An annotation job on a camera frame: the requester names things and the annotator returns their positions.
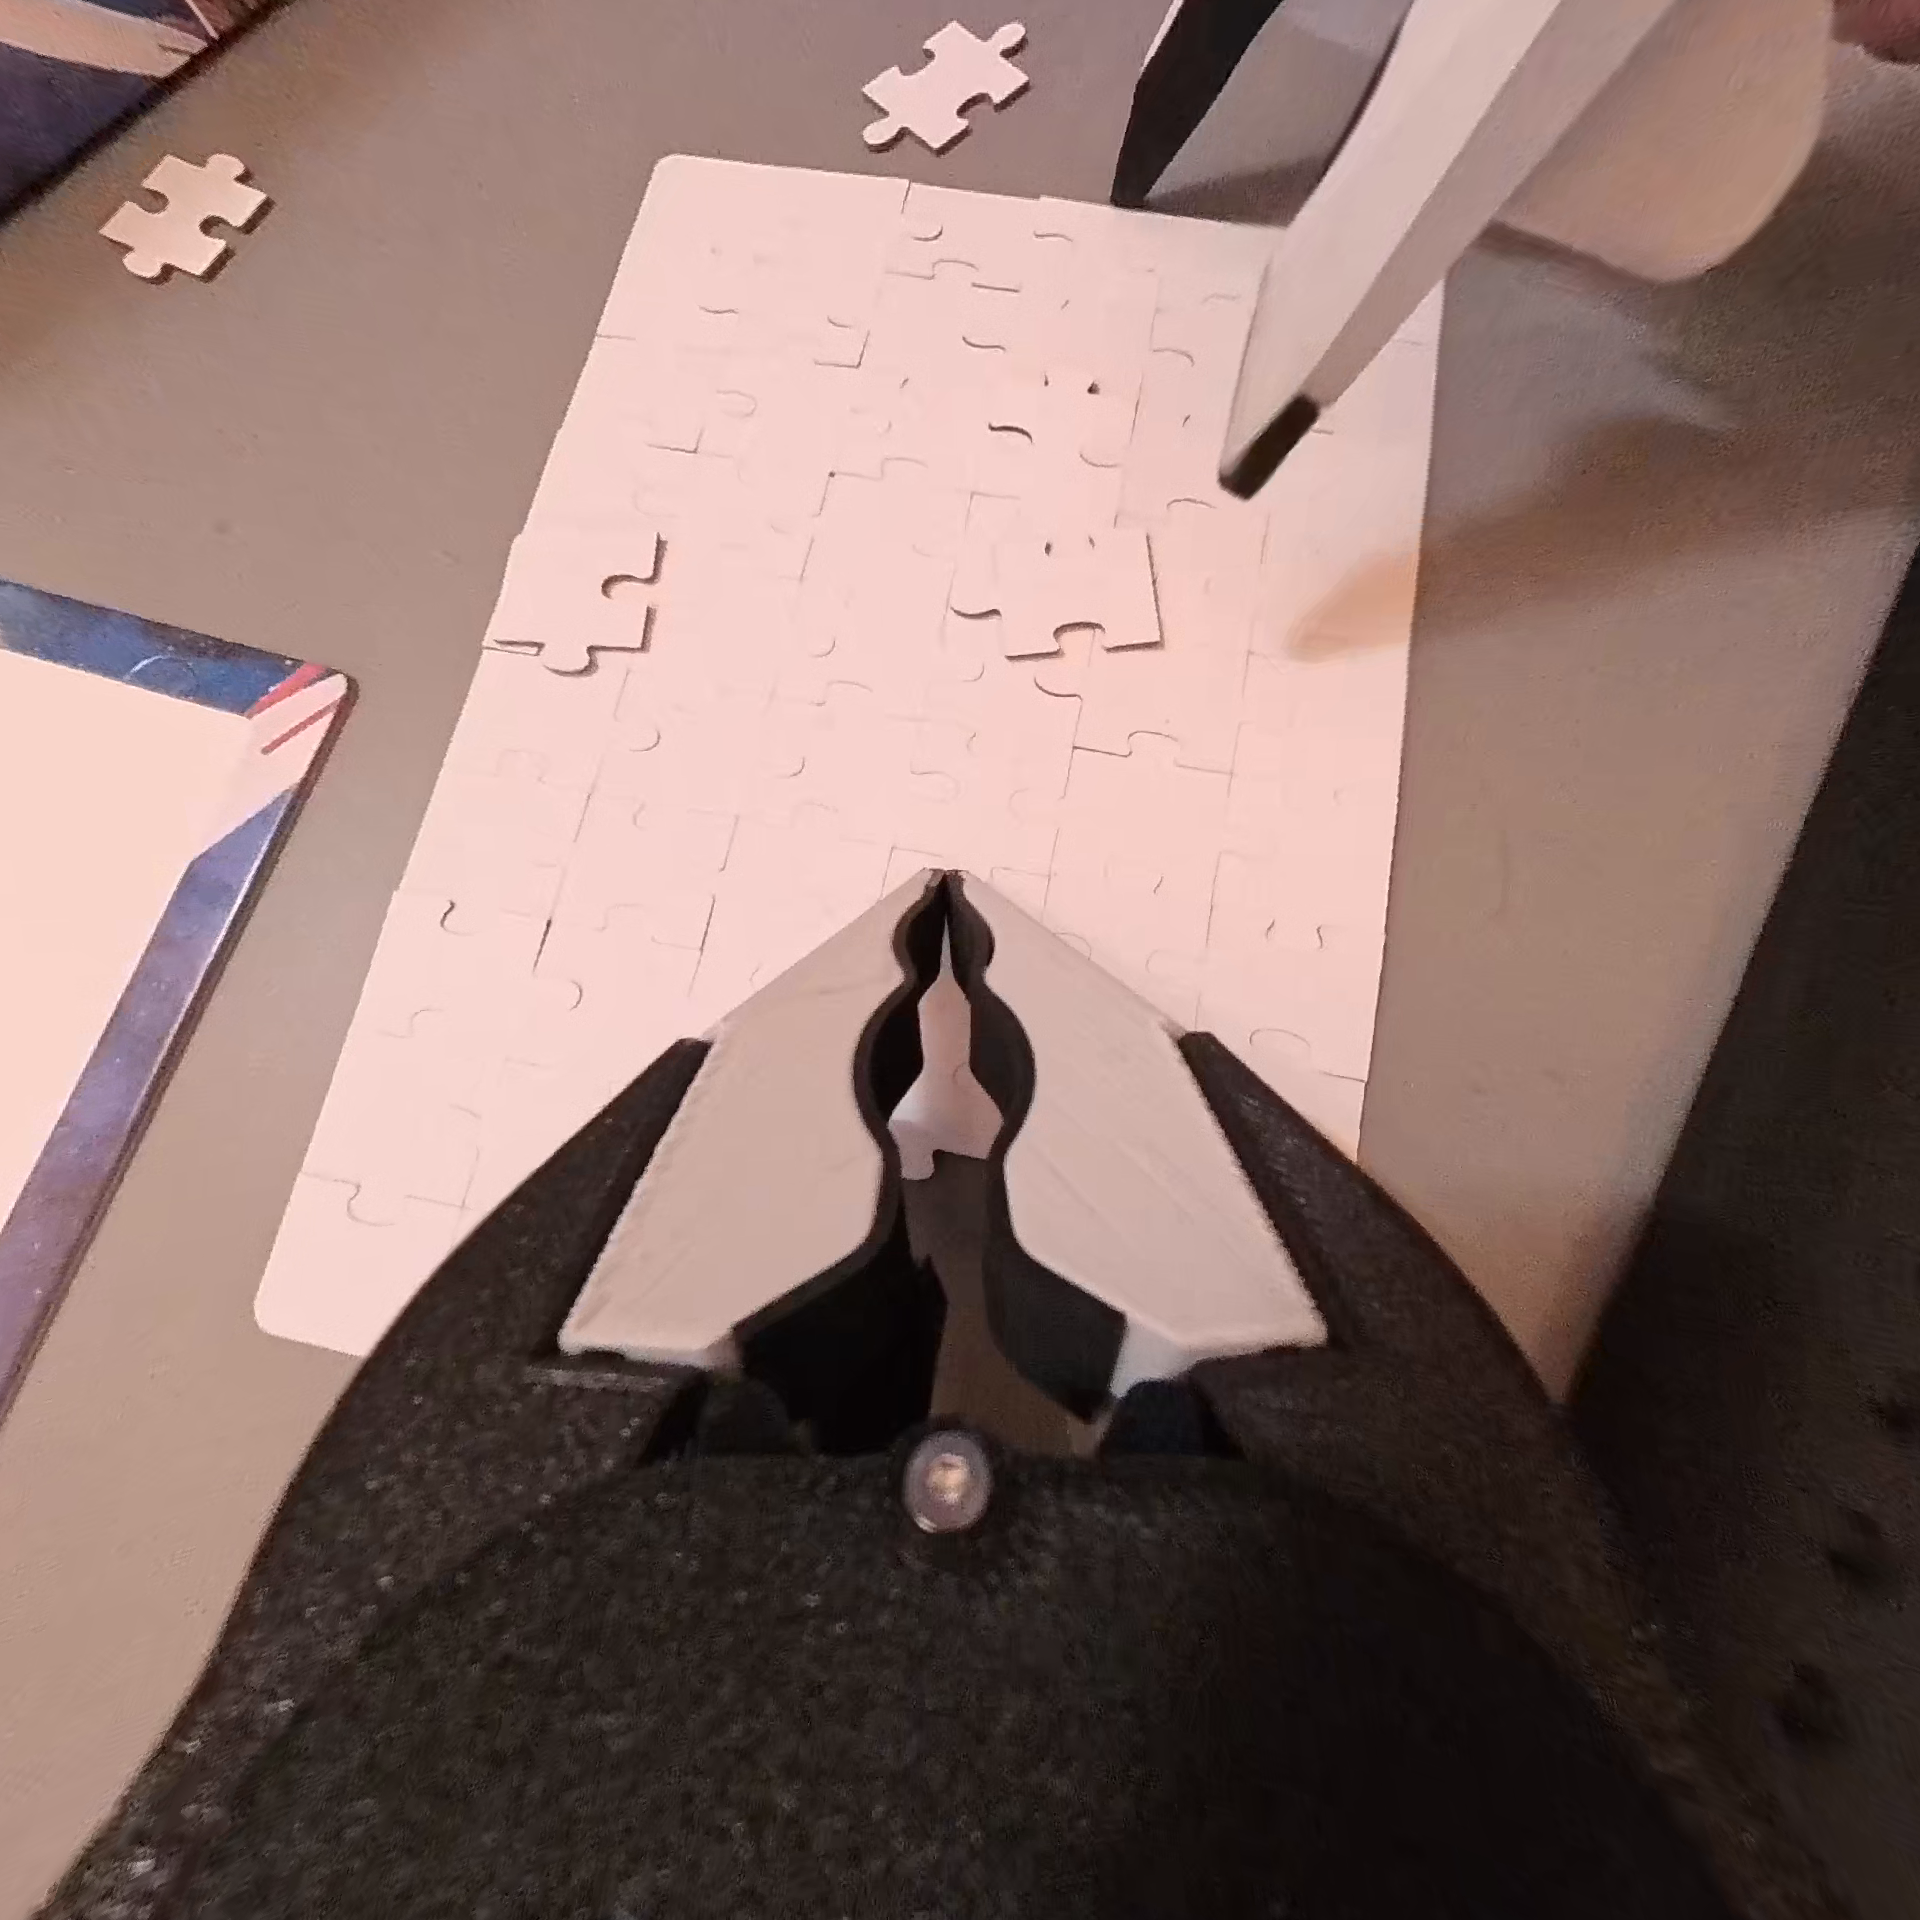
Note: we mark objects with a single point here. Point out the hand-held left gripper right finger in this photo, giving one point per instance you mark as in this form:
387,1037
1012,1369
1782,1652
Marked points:
1155,1202

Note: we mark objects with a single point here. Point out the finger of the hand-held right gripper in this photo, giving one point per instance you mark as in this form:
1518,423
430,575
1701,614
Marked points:
1425,182
1244,106

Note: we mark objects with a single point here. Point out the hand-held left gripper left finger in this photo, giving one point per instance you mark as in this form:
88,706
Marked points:
734,1202

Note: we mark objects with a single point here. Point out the white puzzle piece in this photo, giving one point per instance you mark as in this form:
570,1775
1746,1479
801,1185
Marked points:
578,593
945,90
945,1051
180,219
1073,593

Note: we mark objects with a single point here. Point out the assembled sheet of white pieces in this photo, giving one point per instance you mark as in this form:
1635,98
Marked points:
840,781

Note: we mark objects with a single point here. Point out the light blue board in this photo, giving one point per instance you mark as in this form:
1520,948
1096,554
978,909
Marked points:
106,901

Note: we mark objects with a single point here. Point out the grey desk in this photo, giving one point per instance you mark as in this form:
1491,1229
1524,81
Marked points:
376,377

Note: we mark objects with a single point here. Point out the person's right hand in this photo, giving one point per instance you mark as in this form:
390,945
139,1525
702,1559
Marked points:
1890,23

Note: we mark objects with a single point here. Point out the dark perforated panel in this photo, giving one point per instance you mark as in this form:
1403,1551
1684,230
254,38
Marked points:
1769,1202

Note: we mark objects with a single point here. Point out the dark blue illustrated puzzle box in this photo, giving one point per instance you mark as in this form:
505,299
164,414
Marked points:
89,77

